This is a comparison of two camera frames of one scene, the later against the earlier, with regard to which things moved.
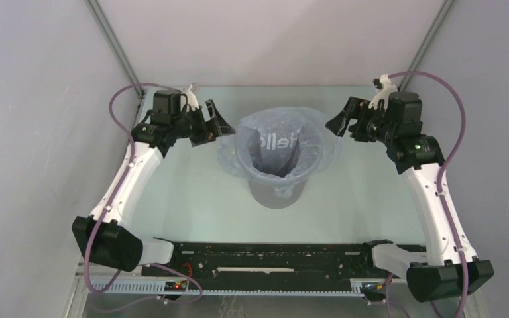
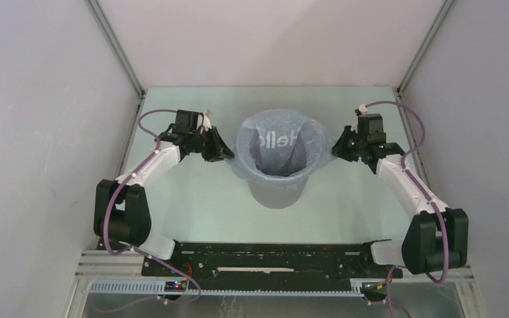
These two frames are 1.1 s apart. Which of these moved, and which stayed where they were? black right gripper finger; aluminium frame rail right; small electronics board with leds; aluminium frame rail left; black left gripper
Moved: black left gripper; black right gripper finger
Stayed: aluminium frame rail left; aluminium frame rail right; small electronics board with leds
